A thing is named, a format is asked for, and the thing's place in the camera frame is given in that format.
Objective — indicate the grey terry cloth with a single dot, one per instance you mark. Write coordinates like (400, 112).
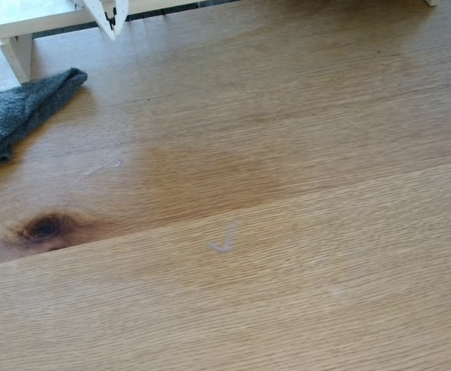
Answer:
(16, 112)

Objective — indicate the white wooden stand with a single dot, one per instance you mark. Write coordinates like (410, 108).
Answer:
(20, 23)

